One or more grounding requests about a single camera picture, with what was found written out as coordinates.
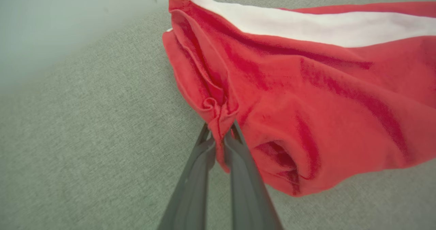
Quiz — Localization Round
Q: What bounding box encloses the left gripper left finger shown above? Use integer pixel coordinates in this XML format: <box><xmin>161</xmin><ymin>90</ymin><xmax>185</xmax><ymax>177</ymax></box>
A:
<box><xmin>157</xmin><ymin>123</ymin><xmax>217</xmax><ymax>230</ymax></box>

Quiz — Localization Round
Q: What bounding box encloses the grey fabric sofa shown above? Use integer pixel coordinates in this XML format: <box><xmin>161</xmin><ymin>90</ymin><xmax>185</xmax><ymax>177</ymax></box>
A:
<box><xmin>0</xmin><ymin>0</ymin><xmax>436</xmax><ymax>230</ymax></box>

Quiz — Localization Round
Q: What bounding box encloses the red basketball jersey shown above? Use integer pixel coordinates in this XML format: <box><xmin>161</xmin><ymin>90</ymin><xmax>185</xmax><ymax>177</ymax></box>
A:
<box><xmin>162</xmin><ymin>0</ymin><xmax>436</xmax><ymax>197</ymax></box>

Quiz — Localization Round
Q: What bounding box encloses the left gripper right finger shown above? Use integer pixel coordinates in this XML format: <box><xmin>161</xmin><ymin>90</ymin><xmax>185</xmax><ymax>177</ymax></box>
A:
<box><xmin>223</xmin><ymin>119</ymin><xmax>283</xmax><ymax>230</ymax></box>

